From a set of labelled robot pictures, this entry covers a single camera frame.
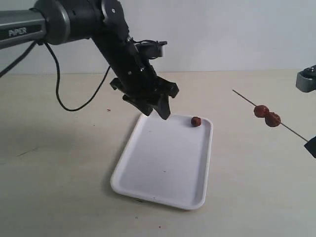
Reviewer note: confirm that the thin metal skewer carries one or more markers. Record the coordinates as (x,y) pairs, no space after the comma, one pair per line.
(253,104)

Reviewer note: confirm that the red meatball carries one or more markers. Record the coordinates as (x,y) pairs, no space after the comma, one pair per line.
(261,111)
(272,120)
(196,121)

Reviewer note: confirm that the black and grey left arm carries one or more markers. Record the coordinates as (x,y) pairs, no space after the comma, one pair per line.
(55,22)

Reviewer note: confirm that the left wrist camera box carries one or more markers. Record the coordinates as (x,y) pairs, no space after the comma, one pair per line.
(150,49)

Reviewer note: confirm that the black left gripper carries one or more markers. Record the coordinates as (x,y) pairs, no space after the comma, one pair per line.
(136,77)

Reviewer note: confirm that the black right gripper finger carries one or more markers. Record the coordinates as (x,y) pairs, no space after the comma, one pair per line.
(311,146)

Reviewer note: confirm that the white rectangular plastic tray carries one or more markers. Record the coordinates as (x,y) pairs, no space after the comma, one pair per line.
(165,162)

